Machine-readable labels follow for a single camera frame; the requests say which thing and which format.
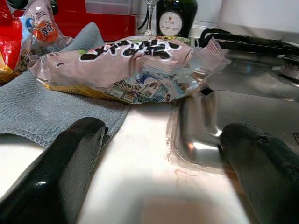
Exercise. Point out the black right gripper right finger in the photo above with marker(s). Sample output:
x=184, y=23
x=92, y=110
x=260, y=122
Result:
x=268, y=177

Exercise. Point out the red snack bag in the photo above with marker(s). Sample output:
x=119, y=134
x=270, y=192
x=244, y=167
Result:
x=9, y=46

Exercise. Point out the pink snack bag black lettering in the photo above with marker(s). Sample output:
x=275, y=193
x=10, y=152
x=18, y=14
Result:
x=105, y=70

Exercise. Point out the clear wine glass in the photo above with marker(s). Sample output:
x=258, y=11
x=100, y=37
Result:
x=149, y=21

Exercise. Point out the red plastic box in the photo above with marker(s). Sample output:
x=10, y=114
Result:
x=98, y=21

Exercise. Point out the grey woven cloth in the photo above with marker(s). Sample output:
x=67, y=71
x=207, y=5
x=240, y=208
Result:
x=46, y=112

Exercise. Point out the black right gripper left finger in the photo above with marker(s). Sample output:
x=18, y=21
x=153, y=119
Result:
x=53, y=177

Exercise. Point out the black stove grate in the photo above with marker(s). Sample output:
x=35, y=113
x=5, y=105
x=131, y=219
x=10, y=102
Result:
x=245, y=40

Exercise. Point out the stainless steel stove top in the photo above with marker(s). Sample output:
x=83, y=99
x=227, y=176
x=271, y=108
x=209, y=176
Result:
x=247, y=77

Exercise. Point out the white orange snack bag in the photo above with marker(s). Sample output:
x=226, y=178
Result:
x=44, y=28

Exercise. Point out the dark bottle white label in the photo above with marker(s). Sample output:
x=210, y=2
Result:
x=172, y=21

